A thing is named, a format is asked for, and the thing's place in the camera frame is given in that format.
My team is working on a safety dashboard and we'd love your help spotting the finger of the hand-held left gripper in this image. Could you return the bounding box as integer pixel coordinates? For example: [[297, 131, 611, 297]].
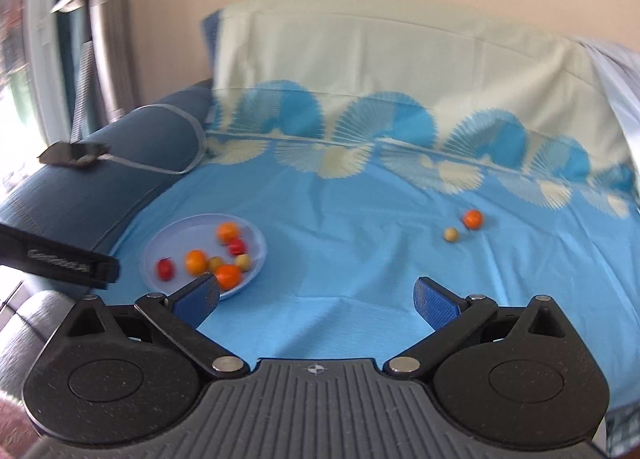
[[0, 223, 121, 290]]

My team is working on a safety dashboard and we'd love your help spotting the blue patterned bed sheet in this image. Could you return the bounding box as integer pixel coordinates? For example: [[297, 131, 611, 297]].
[[107, 0, 640, 440]]

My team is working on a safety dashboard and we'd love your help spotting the pale window frame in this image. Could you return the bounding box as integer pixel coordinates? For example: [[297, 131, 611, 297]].
[[24, 0, 87, 146]]

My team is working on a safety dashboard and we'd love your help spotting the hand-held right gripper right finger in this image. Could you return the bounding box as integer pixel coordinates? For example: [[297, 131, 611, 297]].
[[382, 276, 576, 381]]

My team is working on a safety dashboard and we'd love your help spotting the grey curtain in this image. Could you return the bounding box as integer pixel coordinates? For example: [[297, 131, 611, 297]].
[[75, 0, 147, 117]]

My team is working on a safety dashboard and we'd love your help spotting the grey woven strap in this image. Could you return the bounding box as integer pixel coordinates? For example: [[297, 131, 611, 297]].
[[69, 39, 97, 145]]

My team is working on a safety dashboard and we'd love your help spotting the light blue plate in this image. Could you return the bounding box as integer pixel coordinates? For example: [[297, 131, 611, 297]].
[[142, 213, 267, 301]]

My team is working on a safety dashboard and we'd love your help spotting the orange mandarin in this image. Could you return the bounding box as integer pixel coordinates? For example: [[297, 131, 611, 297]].
[[215, 264, 244, 290]]

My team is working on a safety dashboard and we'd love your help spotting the black power adapter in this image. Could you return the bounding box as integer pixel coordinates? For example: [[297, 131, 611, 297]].
[[37, 140, 109, 169]]

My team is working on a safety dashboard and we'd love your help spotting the grey cushion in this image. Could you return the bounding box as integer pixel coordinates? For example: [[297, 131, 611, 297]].
[[0, 289, 77, 420]]

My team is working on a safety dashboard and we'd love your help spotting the metal stand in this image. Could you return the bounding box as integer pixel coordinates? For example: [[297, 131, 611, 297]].
[[51, 0, 153, 126]]

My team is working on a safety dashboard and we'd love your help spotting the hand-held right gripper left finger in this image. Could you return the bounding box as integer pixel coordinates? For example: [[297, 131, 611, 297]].
[[67, 273, 251, 381]]

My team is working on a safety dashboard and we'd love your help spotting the light blue cloth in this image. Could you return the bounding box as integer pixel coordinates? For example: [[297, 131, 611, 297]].
[[575, 34, 640, 177]]

